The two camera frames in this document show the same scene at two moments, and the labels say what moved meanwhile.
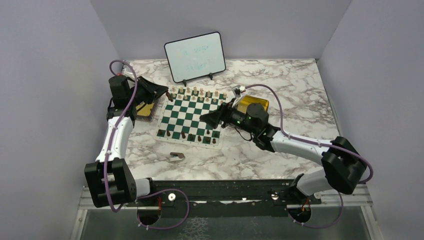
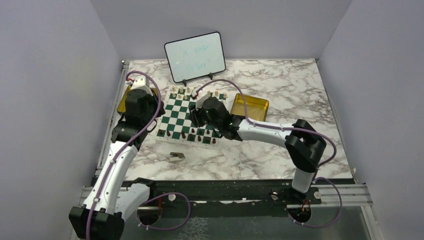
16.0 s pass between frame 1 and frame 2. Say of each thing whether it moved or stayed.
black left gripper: moved
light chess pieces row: stayed
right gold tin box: stayed
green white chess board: stayed
